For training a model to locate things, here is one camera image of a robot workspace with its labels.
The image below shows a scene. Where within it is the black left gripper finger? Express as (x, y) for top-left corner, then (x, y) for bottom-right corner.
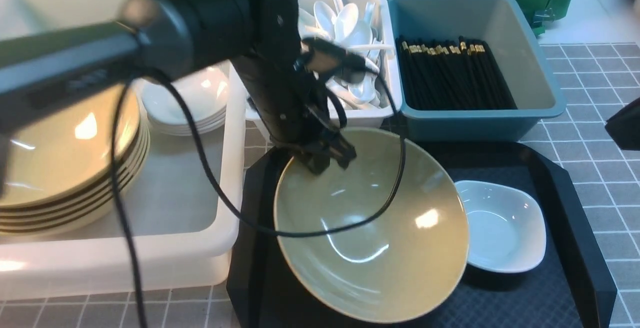
(292, 143), (331, 175)
(320, 134), (357, 170)

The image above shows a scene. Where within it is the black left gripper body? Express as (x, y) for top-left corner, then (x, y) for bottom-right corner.
(231, 48), (346, 149)

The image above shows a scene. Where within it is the tan noodle bowl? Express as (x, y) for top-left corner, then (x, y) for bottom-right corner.
(273, 128), (470, 324)

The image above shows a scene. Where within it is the white sauce dish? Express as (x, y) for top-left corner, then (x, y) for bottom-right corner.
(455, 180), (547, 274)

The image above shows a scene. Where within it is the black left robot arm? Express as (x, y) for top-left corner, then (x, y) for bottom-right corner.
(1, 0), (356, 179)

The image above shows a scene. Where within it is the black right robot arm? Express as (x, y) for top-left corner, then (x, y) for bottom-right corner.
(391, 104), (640, 168)

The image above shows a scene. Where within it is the bottom stacked tan bowl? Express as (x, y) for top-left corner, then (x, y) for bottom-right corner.
(0, 148), (152, 236)

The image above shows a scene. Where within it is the white spoon bin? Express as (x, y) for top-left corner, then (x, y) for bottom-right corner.
(246, 0), (403, 140)

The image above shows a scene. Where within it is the stack of white sauce dishes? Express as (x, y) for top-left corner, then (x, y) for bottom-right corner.
(137, 64), (230, 136)

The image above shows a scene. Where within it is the pile of white spoons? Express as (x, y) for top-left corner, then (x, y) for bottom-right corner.
(297, 0), (393, 110)

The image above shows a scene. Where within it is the pile of black chopsticks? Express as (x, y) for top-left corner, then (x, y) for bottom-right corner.
(395, 36), (517, 110)

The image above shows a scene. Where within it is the large white plastic bin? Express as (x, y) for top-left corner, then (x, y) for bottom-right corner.
(0, 0), (245, 301)

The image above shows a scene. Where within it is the teal chopstick bin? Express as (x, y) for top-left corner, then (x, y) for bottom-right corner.
(387, 0), (567, 142)

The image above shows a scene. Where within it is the black plastic serving tray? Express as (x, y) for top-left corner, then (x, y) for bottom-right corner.
(226, 142), (618, 328)

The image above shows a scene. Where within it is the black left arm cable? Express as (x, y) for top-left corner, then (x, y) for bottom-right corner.
(110, 43), (407, 328)

